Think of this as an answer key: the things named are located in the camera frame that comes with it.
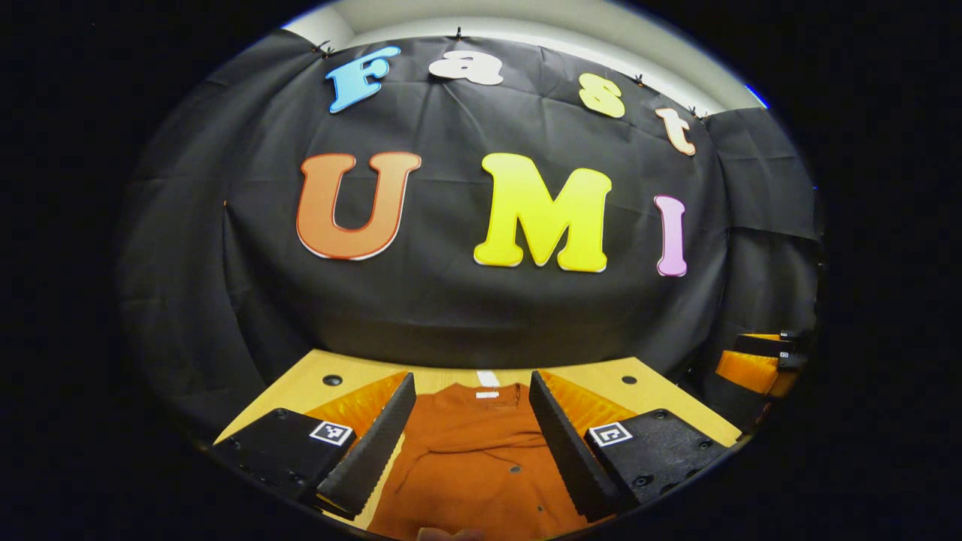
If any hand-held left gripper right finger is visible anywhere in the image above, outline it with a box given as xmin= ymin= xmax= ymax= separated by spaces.
xmin=528 ymin=370 xmax=730 ymax=523

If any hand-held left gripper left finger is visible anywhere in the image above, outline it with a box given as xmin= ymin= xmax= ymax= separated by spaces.
xmin=210 ymin=372 xmax=416 ymax=521

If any orange button shirt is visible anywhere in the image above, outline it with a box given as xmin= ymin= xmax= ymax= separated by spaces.
xmin=367 ymin=382 xmax=617 ymax=541

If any black backdrop cloth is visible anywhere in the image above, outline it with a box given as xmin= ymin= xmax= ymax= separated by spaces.
xmin=116 ymin=30 xmax=824 ymax=444

